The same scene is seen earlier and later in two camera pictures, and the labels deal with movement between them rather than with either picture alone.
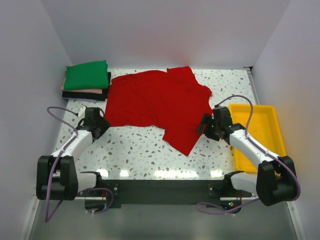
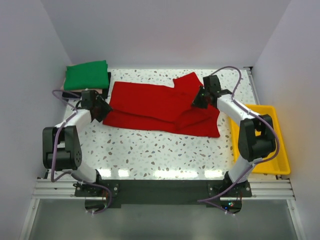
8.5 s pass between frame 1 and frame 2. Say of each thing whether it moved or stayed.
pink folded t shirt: stayed
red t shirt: moved
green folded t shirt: stayed
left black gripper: moved
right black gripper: moved
